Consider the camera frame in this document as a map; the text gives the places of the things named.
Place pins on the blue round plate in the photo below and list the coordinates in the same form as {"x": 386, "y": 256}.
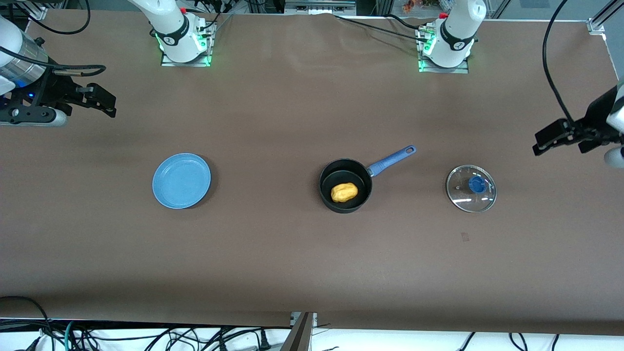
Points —
{"x": 183, "y": 180}

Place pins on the brown table cover sheet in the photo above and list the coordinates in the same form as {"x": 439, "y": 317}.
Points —
{"x": 292, "y": 122}

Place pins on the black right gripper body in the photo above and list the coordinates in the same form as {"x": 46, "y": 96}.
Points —
{"x": 54, "y": 88}

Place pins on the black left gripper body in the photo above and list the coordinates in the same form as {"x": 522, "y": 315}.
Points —
{"x": 595, "y": 117}

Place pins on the small metal corner bracket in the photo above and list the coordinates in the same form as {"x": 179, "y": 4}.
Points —
{"x": 38, "y": 12}

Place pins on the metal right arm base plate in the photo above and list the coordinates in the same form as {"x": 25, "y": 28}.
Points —
{"x": 168, "y": 62}

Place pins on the colourful toy pile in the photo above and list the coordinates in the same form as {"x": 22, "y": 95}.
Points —
{"x": 424, "y": 5}

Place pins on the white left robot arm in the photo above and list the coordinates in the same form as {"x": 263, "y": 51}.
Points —
{"x": 458, "y": 29}

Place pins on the aluminium table edge profile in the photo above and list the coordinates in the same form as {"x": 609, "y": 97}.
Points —
{"x": 300, "y": 336}

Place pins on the black power plug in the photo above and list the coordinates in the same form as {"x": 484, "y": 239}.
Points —
{"x": 263, "y": 341}

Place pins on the glass lid blue knob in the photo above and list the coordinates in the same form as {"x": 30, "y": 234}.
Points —
{"x": 475, "y": 184}

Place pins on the aluminium corner profile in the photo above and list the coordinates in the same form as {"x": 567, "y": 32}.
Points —
{"x": 602, "y": 22}

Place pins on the yellow potato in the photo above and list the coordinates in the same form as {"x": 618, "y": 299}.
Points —
{"x": 344, "y": 192}

